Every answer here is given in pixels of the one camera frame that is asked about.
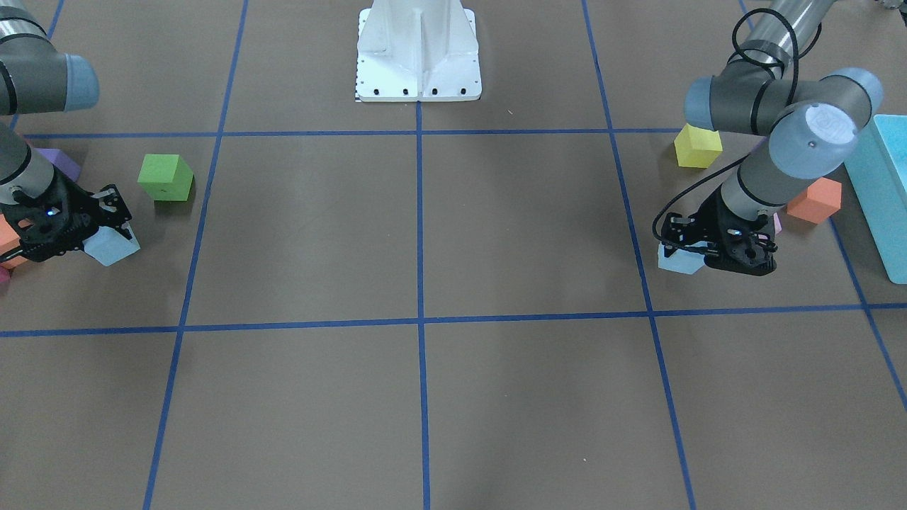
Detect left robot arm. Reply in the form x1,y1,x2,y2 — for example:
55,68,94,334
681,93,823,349
651,1,884,276

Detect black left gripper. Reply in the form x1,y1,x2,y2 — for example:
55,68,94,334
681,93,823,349
660,188,777,276

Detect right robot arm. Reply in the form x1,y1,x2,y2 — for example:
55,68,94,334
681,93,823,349
1,1,140,266

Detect green foam block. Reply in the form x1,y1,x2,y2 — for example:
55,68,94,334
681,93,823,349
138,154,194,201

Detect yellow foam block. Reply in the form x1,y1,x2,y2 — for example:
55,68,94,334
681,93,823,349
673,125,723,169

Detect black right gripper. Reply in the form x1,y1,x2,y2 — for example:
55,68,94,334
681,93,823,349
2,174,135,264

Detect light blue plastic tray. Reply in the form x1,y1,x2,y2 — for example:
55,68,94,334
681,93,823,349
845,114,906,285

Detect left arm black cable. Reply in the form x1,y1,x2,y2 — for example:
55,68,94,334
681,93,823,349
652,7,801,245

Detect light blue block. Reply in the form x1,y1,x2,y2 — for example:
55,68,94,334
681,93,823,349
658,244,706,275
82,223,140,266

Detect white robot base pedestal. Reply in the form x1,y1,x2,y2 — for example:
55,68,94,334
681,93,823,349
354,1,483,103

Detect orange block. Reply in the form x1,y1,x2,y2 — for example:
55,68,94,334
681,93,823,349
785,178,843,224
0,215,28,271

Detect purple block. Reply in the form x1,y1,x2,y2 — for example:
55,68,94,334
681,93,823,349
35,148,81,183

